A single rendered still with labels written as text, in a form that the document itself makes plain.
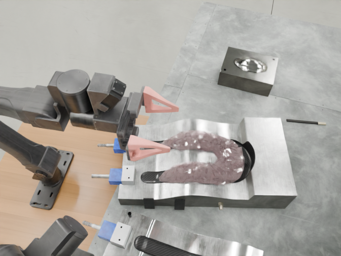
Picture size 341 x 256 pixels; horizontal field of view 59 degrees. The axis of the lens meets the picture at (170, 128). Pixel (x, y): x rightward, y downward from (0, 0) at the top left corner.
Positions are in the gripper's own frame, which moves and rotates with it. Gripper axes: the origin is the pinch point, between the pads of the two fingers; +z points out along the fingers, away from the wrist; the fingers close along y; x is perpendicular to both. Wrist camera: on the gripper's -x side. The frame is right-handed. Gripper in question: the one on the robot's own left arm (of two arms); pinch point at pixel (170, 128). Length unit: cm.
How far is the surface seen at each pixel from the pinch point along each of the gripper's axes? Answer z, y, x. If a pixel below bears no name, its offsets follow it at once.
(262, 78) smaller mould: 26, 49, 33
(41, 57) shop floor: -128, 125, 122
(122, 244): -8.3, -17.7, 28.4
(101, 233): -14.6, -16.0, 29.7
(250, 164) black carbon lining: 22.8, 13.0, 32.8
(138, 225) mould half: -5.9, -11.7, 31.0
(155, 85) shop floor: -31, 114, 120
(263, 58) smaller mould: 26, 60, 33
